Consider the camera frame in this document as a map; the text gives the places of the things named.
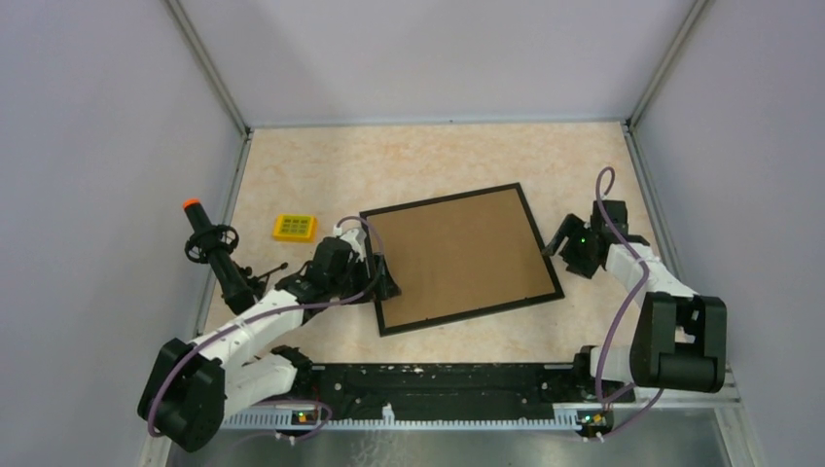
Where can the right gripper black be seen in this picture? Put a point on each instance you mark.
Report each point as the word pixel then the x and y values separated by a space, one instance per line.
pixel 570 229

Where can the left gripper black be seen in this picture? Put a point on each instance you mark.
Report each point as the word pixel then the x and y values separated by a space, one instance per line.
pixel 361 267

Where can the brown frame backing board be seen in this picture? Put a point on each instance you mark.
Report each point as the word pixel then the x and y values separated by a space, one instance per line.
pixel 461 258

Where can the black picture frame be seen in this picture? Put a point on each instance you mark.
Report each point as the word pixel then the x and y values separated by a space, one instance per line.
pixel 464 316

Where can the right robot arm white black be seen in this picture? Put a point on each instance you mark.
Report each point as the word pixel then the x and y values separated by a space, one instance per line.
pixel 680 336

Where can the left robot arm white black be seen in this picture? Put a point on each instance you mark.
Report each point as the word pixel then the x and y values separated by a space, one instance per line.
pixel 195 385

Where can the yellow small tray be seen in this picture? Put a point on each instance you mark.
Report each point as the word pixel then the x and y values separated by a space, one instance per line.
pixel 295 228

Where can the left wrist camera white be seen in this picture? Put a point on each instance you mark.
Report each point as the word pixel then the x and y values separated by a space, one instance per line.
pixel 354 237

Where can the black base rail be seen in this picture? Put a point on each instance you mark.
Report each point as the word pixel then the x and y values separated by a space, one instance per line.
pixel 442 395

